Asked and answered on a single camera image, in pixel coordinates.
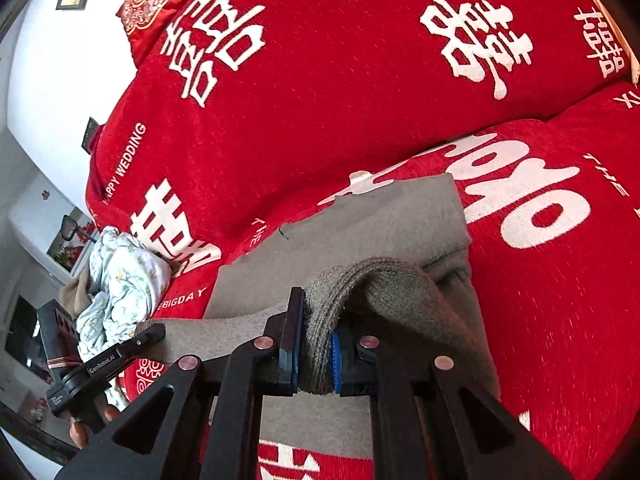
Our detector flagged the black television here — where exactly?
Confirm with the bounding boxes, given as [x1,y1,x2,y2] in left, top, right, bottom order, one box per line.
[2,295,47,378]

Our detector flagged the grey knit sweater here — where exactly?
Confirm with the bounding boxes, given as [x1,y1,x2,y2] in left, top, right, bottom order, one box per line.
[135,172,501,461]

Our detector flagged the red printed sofa cover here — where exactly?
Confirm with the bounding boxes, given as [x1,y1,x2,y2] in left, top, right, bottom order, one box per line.
[82,0,640,480]

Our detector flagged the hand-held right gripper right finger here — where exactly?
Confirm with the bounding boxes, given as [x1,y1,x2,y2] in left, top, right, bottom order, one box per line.
[330,330,576,480]

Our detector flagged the person's left hand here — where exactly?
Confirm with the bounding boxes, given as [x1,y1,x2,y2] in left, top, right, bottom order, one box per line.
[69,404,121,450]

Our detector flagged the black box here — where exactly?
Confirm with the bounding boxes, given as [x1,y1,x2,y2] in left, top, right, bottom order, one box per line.
[36,299,83,386]

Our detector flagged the beige cloth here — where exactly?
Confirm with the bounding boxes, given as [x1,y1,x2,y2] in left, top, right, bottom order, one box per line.
[57,260,96,320]

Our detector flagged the white cabinet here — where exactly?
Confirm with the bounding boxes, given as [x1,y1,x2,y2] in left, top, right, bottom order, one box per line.
[7,190,98,286]

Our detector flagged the dark wall switch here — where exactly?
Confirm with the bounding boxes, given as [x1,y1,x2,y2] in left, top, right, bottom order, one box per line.
[82,116,101,156]

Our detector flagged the pale floral cloth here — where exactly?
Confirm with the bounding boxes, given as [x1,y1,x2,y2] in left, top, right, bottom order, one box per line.
[75,226,173,358]

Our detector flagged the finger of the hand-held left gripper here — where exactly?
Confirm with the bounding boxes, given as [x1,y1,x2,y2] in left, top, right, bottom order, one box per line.
[132,323,167,356]

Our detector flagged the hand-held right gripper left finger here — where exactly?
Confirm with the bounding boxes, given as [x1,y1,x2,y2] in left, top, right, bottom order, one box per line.
[55,287,307,480]

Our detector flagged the embroidered red pillow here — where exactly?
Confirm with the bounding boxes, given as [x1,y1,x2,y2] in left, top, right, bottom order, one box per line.
[116,0,221,61]

